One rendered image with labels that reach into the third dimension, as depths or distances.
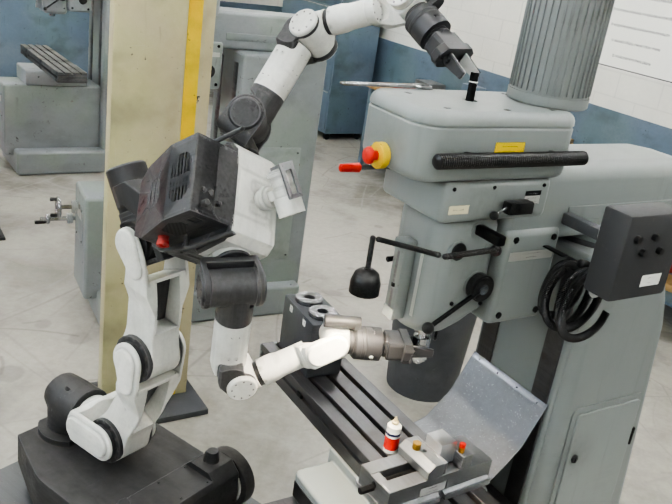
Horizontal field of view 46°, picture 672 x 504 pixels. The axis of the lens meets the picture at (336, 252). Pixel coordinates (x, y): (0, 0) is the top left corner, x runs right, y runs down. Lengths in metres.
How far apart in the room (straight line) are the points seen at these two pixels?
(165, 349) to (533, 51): 1.27
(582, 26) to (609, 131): 5.09
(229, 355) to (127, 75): 1.66
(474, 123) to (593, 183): 0.49
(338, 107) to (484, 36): 2.04
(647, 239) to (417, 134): 0.58
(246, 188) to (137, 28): 1.51
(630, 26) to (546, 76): 5.05
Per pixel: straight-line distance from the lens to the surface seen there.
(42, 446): 2.76
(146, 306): 2.22
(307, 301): 2.52
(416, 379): 4.20
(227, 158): 1.90
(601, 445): 2.54
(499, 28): 8.04
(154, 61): 3.35
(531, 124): 1.86
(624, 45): 7.01
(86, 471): 2.65
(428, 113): 1.69
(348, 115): 9.40
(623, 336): 2.37
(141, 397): 2.36
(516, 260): 2.01
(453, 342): 4.11
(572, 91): 1.99
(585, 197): 2.12
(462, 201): 1.81
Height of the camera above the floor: 2.19
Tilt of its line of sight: 21 degrees down
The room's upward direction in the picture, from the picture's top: 9 degrees clockwise
